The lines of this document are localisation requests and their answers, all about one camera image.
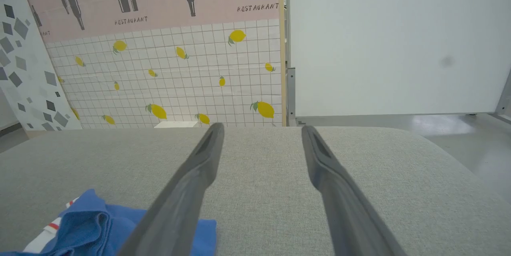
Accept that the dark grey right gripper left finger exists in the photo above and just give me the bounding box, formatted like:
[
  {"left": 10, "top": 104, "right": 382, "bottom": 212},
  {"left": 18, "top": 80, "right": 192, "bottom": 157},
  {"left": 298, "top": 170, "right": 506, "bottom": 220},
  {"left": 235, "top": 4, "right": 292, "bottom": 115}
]
[{"left": 118, "top": 123, "right": 225, "bottom": 256}]

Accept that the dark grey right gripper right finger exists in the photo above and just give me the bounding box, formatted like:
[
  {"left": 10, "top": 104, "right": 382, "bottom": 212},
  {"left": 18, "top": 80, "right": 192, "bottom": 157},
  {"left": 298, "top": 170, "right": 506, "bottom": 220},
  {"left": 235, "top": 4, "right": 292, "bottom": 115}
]
[{"left": 301, "top": 125, "right": 408, "bottom": 256}]

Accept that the blue shirt with white collar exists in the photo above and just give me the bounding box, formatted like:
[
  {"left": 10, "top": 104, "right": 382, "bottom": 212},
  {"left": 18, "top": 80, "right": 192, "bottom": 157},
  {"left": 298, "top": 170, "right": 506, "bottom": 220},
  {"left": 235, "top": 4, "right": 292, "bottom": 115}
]
[{"left": 0, "top": 189, "right": 217, "bottom": 256}]

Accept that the white box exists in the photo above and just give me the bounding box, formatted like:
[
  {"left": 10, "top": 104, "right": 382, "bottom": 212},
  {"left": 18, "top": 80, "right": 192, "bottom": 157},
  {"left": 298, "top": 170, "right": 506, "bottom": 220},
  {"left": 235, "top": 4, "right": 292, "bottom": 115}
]
[{"left": 154, "top": 121, "right": 199, "bottom": 129}]

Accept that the lemon print partition panel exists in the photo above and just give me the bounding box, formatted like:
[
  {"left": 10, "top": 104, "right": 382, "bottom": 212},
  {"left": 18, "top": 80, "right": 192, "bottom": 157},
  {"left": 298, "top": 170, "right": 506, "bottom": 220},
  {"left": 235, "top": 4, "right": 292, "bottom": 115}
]
[{"left": 19, "top": 0, "right": 287, "bottom": 129}]

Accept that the plain white partition board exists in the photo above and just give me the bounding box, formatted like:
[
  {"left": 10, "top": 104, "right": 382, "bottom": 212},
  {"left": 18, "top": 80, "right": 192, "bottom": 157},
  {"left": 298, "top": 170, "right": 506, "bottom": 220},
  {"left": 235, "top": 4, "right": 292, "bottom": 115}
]
[{"left": 288, "top": 0, "right": 511, "bottom": 117}]

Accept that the terrazzo print panel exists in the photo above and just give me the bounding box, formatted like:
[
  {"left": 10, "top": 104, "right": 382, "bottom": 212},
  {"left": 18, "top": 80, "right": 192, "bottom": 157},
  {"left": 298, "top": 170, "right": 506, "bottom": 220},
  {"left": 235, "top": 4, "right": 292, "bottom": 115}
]
[{"left": 0, "top": 0, "right": 82, "bottom": 132}]

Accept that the grey metal partition bracket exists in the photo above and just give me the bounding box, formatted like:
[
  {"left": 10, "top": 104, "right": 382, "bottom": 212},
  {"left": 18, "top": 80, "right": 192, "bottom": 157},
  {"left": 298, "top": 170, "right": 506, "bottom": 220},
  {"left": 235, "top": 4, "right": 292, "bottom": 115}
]
[
  {"left": 495, "top": 68, "right": 511, "bottom": 121},
  {"left": 286, "top": 67, "right": 306, "bottom": 127}
]

